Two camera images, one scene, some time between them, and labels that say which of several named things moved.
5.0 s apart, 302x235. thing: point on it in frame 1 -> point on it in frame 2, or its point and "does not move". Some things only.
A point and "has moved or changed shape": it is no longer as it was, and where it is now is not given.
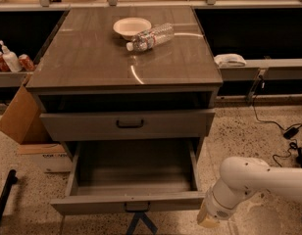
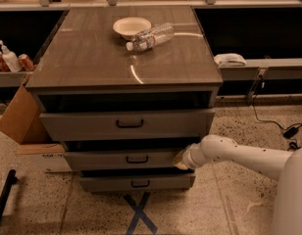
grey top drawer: x=85 y=126 does not move
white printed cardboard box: x=50 y=158 does not move
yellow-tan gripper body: x=215 y=207 -> x=187 y=158
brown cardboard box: x=22 y=119 does not move
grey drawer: x=131 y=177 has moved or changed shape
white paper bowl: x=130 y=26 does not move
